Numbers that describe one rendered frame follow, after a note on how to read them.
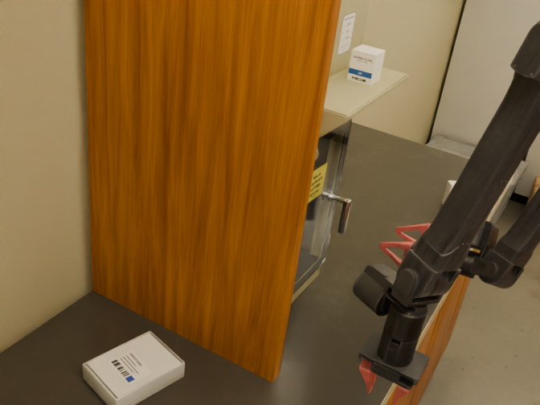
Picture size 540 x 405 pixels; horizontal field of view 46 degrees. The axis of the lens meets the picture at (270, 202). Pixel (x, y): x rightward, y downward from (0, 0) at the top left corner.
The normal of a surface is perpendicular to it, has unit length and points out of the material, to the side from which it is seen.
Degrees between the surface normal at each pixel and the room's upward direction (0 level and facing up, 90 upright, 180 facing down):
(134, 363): 0
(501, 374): 0
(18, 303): 90
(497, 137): 76
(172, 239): 90
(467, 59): 90
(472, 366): 0
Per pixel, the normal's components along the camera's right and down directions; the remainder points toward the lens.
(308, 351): 0.11, -0.86
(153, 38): -0.50, 0.38
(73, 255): 0.86, 0.33
